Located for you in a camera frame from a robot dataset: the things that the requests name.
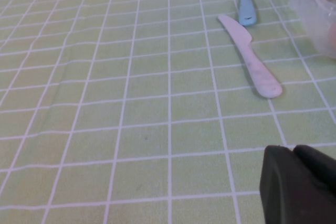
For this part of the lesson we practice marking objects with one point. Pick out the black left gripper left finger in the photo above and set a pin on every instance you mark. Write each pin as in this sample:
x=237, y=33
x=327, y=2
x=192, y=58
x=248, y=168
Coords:
x=283, y=195

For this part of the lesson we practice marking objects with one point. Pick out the green checked tablecloth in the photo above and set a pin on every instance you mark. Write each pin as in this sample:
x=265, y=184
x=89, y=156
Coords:
x=105, y=103

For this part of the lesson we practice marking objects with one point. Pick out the clear plastic egg box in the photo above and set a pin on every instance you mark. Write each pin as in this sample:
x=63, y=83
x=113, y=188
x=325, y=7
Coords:
x=307, y=11

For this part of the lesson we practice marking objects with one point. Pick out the pink plastic knife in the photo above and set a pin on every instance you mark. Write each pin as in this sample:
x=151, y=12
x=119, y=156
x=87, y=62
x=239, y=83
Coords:
x=252, y=61

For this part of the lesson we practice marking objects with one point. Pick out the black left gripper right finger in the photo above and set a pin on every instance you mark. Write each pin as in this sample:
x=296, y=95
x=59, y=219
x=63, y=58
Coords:
x=317, y=166

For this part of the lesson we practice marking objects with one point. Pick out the blue plastic fork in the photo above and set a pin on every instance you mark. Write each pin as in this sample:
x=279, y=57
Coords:
x=246, y=9

